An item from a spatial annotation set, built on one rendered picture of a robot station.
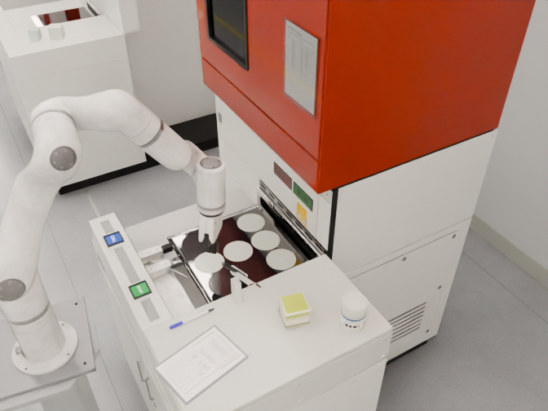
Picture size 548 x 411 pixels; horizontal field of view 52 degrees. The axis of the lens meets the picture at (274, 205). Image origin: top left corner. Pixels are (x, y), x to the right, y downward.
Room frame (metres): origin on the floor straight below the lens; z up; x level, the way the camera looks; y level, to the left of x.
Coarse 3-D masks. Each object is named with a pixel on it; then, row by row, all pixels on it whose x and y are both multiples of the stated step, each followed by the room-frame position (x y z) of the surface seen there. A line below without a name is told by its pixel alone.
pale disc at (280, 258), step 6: (270, 252) 1.36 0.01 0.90; (276, 252) 1.36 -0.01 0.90; (282, 252) 1.36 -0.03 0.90; (288, 252) 1.36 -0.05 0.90; (270, 258) 1.34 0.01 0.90; (276, 258) 1.34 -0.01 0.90; (282, 258) 1.34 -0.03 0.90; (288, 258) 1.34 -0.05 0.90; (294, 258) 1.34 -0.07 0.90; (270, 264) 1.31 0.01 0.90; (276, 264) 1.31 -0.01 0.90; (282, 264) 1.31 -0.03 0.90; (288, 264) 1.31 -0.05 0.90
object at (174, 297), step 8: (144, 264) 1.32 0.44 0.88; (168, 272) 1.29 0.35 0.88; (152, 280) 1.25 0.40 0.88; (160, 280) 1.25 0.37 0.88; (168, 280) 1.25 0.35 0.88; (176, 280) 1.25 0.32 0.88; (160, 288) 1.22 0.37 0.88; (168, 288) 1.22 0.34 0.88; (176, 288) 1.22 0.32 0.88; (168, 296) 1.18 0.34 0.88; (176, 296) 1.18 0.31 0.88; (184, 296) 1.18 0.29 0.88; (168, 304) 1.15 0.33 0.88; (176, 304) 1.15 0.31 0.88; (184, 304) 1.15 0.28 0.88; (176, 312) 1.12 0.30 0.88; (184, 312) 1.12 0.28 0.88
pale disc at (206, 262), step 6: (198, 258) 1.34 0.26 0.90; (204, 258) 1.34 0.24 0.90; (210, 258) 1.34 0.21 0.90; (216, 258) 1.34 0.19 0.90; (222, 258) 1.34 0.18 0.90; (198, 264) 1.31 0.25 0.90; (204, 264) 1.31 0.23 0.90; (210, 264) 1.31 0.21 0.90; (216, 264) 1.31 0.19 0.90; (198, 270) 1.28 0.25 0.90; (204, 270) 1.28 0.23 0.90; (210, 270) 1.28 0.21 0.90; (216, 270) 1.28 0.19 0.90
